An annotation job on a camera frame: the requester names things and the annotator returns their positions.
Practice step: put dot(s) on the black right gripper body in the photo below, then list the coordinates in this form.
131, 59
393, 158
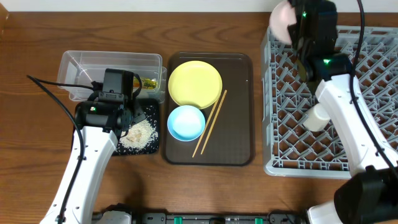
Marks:
298, 43

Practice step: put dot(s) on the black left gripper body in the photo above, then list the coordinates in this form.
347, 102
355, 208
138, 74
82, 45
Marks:
137, 115

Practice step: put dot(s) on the pink bowl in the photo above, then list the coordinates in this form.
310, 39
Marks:
281, 17

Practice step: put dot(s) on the rice pile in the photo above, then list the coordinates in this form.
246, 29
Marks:
143, 138

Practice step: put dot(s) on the green snack wrapper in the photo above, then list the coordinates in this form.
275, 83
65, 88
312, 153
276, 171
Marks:
146, 83

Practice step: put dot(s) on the blue bowl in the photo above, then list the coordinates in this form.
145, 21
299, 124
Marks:
186, 123

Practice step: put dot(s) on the white cup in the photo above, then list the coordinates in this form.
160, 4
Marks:
317, 118

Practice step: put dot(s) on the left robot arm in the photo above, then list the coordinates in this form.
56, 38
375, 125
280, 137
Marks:
90, 153

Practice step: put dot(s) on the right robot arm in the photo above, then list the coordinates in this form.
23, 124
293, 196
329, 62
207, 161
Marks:
370, 196

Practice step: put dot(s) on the black waste tray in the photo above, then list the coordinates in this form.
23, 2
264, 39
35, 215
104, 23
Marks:
105, 116

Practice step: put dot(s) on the clear plastic bin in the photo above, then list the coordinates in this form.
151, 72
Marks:
84, 67

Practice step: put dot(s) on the yellow plate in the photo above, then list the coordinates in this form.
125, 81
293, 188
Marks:
195, 83

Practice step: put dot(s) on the wooden chopstick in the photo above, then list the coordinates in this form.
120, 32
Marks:
206, 125
214, 121

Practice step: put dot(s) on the dark brown tray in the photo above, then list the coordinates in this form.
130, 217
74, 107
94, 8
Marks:
231, 141

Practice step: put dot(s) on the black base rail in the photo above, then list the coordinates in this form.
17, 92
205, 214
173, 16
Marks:
121, 213

